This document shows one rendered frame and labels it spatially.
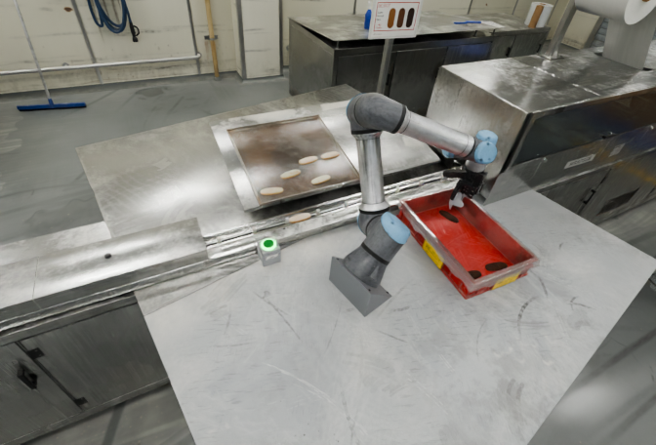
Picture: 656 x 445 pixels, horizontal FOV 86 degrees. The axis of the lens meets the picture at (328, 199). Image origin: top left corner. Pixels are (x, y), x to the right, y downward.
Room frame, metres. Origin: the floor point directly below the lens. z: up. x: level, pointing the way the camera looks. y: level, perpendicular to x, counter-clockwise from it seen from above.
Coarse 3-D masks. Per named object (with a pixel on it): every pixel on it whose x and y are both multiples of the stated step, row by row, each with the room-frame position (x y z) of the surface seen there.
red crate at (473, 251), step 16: (432, 208) 1.25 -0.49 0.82; (448, 208) 1.27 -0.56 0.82; (432, 224) 1.14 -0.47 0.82; (448, 224) 1.15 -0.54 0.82; (464, 224) 1.16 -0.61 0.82; (416, 240) 1.03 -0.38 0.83; (448, 240) 1.05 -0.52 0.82; (464, 240) 1.06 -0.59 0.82; (480, 240) 1.07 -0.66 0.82; (464, 256) 0.97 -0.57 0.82; (480, 256) 0.98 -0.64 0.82; (496, 256) 0.99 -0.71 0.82; (448, 272) 0.86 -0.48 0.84; (464, 288) 0.79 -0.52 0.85
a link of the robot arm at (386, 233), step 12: (384, 216) 0.89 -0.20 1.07; (372, 228) 0.87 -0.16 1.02; (384, 228) 0.84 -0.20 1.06; (396, 228) 0.84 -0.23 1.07; (408, 228) 0.89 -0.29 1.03; (372, 240) 0.82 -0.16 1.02; (384, 240) 0.81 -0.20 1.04; (396, 240) 0.81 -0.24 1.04; (384, 252) 0.79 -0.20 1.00; (396, 252) 0.81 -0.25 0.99
